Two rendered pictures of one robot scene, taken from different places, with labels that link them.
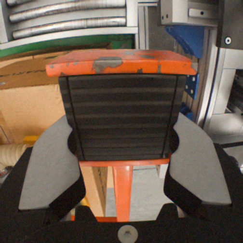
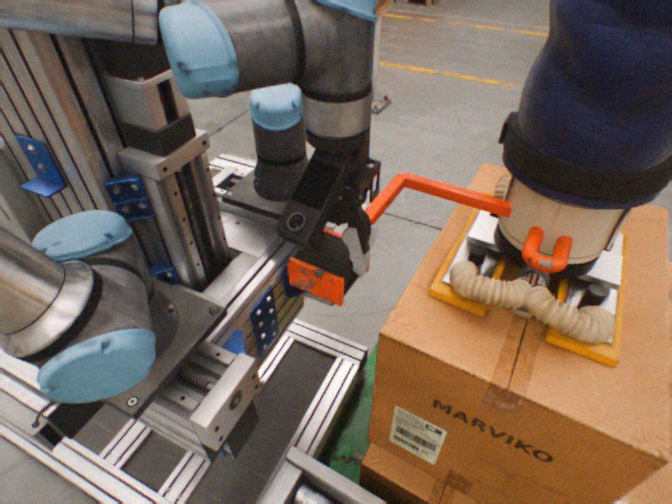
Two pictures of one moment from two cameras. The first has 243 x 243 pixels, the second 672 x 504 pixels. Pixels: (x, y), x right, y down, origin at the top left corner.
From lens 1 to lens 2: 0.49 m
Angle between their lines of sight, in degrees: 23
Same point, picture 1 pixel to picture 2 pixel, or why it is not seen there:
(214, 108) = (252, 262)
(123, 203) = (373, 207)
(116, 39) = not seen: outside the picture
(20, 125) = (482, 330)
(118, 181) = not seen: hidden behind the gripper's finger
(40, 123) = (449, 318)
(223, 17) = (206, 331)
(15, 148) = (472, 292)
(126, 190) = not seen: hidden behind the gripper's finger
